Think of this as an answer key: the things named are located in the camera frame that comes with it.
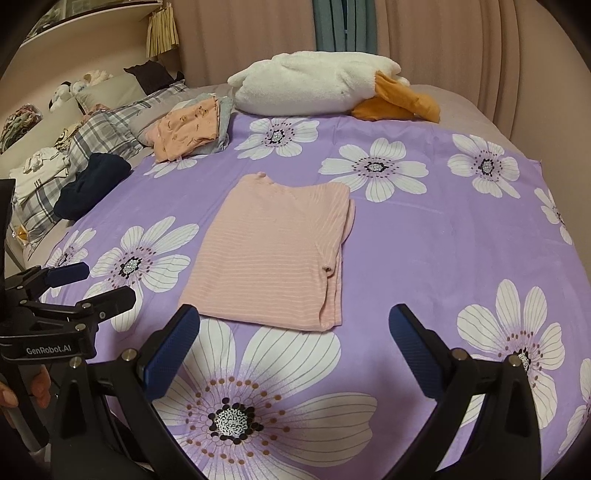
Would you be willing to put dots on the orange printed folded garment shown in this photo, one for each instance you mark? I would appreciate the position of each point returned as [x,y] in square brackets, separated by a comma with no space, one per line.
[184,129]

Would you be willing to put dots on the teal curtain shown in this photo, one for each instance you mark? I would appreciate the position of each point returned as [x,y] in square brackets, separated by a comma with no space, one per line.
[344,25]

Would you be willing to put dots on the grey folded garment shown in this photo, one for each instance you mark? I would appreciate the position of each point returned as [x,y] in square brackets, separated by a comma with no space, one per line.
[225,124]

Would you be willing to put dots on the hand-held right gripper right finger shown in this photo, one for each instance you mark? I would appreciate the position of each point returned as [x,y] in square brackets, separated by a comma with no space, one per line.
[413,355]

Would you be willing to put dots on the black cloth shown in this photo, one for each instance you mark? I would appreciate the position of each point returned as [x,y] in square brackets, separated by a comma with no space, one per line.
[152,76]

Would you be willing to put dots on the person's left hand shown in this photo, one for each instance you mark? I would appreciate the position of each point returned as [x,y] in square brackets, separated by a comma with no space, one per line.
[39,385]

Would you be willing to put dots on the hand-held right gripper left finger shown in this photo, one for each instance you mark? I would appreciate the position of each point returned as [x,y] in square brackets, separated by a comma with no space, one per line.
[173,355]

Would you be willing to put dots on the navy blue cloth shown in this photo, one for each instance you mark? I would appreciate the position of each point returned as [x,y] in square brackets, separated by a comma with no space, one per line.
[92,184]

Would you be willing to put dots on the white duck plush toy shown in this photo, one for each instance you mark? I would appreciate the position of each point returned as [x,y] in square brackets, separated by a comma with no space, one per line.
[300,85]

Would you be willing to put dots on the small pink folded garment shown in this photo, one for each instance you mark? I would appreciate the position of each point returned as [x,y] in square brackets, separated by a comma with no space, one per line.
[153,136]

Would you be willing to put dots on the purple floral blanket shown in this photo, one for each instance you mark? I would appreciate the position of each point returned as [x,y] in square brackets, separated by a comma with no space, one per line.
[415,221]

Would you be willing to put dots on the small beige plush toy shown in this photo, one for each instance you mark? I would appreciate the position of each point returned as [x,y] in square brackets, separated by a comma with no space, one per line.
[96,77]

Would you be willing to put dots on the beige curtain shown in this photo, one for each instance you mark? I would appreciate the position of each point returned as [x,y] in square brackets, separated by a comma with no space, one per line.
[461,37]

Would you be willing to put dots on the multicoloured knitted bundle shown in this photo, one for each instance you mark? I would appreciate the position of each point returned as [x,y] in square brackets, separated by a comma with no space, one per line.
[18,124]

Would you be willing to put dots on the white printed garment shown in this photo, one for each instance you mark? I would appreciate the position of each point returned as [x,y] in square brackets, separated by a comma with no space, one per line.
[41,173]

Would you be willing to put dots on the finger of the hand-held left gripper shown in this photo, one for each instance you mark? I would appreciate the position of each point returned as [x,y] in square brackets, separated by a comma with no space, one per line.
[111,300]
[69,273]

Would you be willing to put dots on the white wall shelf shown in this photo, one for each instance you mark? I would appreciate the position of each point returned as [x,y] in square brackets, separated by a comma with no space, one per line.
[106,27]

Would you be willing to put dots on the grey plaid quilt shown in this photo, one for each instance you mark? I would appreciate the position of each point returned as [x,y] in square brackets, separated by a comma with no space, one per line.
[106,129]

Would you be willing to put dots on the pink long-sleeve shirt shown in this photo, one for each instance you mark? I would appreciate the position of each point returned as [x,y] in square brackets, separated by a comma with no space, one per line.
[268,249]

